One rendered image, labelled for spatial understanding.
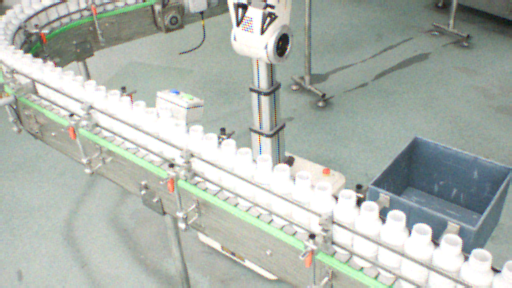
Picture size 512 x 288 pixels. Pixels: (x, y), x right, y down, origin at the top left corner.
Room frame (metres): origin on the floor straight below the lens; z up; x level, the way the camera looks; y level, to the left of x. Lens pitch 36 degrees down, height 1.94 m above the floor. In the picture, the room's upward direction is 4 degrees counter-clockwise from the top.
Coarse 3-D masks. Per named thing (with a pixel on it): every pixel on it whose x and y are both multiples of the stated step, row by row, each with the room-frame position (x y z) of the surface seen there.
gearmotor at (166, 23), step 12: (180, 0) 2.64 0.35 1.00; (192, 0) 2.61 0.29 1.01; (204, 0) 2.65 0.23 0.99; (216, 0) 2.73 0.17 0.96; (156, 12) 2.63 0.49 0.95; (168, 12) 2.60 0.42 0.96; (180, 12) 2.63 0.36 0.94; (156, 24) 2.65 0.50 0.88; (168, 24) 2.58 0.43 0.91; (180, 24) 2.61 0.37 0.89; (204, 36) 2.68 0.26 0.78
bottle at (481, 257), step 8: (472, 256) 0.67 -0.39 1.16; (480, 256) 0.68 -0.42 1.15; (488, 256) 0.67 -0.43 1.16; (464, 264) 0.69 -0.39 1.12; (472, 264) 0.66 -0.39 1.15; (480, 264) 0.65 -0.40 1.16; (488, 264) 0.65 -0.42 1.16; (464, 272) 0.67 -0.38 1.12; (472, 272) 0.66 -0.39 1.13; (480, 272) 0.65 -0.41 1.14; (488, 272) 0.66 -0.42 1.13; (472, 280) 0.65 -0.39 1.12; (480, 280) 0.65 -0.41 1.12; (488, 280) 0.65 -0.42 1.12
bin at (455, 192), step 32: (416, 160) 1.36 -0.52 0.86; (448, 160) 1.30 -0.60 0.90; (480, 160) 1.24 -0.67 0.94; (384, 192) 1.11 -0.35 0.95; (416, 192) 1.34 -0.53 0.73; (448, 192) 1.28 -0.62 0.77; (480, 192) 1.22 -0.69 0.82; (416, 224) 1.04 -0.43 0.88; (448, 224) 0.99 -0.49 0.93; (480, 224) 0.96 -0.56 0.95
